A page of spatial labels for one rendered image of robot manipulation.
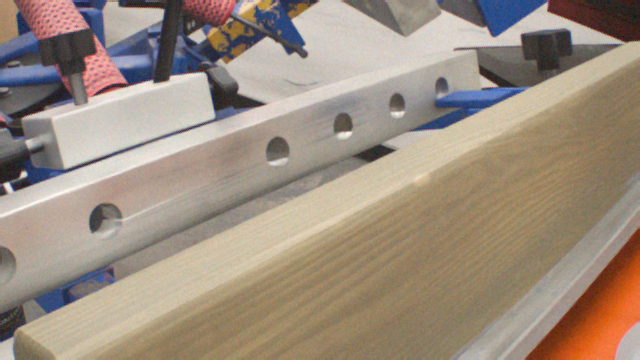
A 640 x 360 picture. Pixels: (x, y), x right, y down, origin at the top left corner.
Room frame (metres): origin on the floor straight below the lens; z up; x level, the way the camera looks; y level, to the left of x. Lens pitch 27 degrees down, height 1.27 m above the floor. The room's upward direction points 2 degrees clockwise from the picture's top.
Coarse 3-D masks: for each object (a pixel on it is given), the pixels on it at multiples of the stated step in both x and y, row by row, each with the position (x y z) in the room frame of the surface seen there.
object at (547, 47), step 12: (528, 36) 0.50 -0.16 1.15; (540, 36) 0.50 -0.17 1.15; (552, 36) 0.49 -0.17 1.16; (564, 36) 0.50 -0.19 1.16; (528, 48) 0.50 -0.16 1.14; (540, 48) 0.50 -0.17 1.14; (552, 48) 0.49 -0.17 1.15; (564, 48) 0.49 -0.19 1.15; (528, 60) 0.50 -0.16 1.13; (540, 60) 0.50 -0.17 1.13; (552, 60) 0.50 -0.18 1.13; (552, 72) 0.50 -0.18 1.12
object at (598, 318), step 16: (624, 256) 0.29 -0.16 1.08; (608, 272) 0.27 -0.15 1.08; (624, 272) 0.27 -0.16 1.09; (592, 288) 0.26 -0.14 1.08; (608, 288) 0.26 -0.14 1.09; (624, 288) 0.25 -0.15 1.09; (576, 304) 0.25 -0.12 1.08; (592, 304) 0.24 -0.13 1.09; (608, 304) 0.24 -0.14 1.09; (624, 304) 0.24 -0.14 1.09; (560, 320) 0.23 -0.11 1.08; (576, 320) 0.23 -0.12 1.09; (592, 320) 0.23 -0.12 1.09; (608, 320) 0.23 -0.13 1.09; (624, 320) 0.22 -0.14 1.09; (560, 336) 0.22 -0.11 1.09; (576, 336) 0.22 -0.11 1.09; (592, 336) 0.22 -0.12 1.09; (608, 336) 0.21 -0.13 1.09; (560, 352) 0.21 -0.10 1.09; (576, 352) 0.21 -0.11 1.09; (592, 352) 0.20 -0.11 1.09; (608, 352) 0.20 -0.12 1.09
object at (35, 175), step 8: (168, 136) 0.42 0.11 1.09; (144, 144) 0.40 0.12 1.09; (120, 152) 0.39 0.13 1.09; (32, 168) 0.47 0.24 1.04; (40, 168) 0.46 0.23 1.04; (48, 168) 0.45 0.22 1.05; (32, 176) 0.48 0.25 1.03; (40, 176) 0.46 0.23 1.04; (48, 176) 0.45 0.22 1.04; (32, 184) 0.48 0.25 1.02
